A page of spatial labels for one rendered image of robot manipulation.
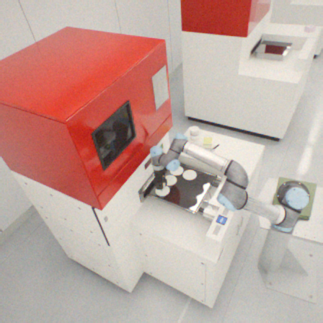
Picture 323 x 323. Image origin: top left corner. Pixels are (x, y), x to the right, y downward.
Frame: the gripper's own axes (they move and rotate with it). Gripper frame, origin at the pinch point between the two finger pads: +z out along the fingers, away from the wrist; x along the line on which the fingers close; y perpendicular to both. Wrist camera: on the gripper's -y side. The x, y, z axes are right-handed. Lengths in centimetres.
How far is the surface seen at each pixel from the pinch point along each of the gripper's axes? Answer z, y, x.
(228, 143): 1, 44, -52
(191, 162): 5.2, 30.1, -21.9
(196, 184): 7.3, 9.4, -24.1
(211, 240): 3.5, -37.0, -29.1
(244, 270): 97, -12, -62
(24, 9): -80, 138, 108
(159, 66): -73, 28, -6
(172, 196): 7.3, 0.1, -7.0
